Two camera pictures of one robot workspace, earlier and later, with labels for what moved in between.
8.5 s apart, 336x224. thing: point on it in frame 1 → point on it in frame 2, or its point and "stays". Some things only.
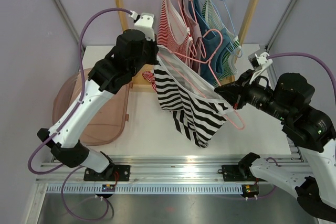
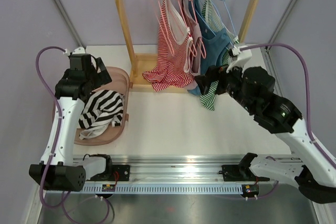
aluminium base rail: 154,170 stays
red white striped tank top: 172,36 stays
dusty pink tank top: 196,35 stays
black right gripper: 237,93 → 214,73
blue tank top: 213,41 stays
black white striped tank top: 198,108 → 101,109
